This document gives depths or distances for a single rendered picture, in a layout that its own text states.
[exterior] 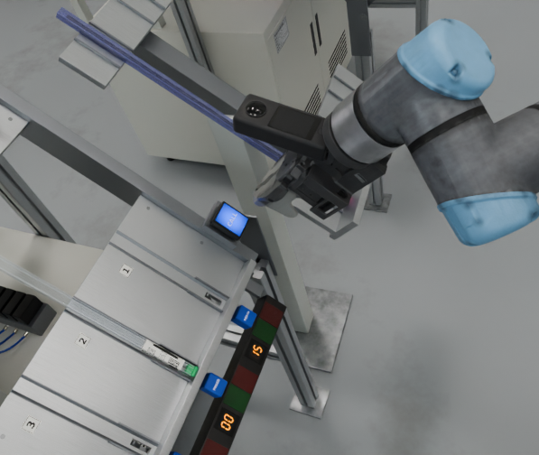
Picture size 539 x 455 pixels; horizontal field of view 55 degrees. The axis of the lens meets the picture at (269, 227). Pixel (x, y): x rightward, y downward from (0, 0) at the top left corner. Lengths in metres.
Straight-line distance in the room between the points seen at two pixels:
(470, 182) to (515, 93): 1.75
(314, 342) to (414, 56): 1.15
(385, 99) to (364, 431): 1.06
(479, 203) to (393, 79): 0.13
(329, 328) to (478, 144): 1.12
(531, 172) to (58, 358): 0.56
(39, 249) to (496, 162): 0.93
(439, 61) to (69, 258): 0.84
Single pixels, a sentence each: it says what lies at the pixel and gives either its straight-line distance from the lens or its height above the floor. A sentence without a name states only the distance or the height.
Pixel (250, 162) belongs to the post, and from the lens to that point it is 0.98.
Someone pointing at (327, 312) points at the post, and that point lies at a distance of 1.56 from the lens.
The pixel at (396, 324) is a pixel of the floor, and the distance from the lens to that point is 1.54.
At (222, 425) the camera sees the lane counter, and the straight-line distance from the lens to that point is 0.78.
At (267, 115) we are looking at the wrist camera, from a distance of 0.61.
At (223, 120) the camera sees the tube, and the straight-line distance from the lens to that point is 0.80.
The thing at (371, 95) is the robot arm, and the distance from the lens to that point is 0.51.
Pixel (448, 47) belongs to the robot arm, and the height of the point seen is 1.10.
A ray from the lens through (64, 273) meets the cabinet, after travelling 1.10.
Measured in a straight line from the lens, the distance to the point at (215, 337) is 0.75.
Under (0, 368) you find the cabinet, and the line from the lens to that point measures 1.06.
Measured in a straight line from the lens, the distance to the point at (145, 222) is 0.78.
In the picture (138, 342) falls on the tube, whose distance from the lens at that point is 0.72.
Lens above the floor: 1.37
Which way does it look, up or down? 50 degrees down
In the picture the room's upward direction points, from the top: 19 degrees counter-clockwise
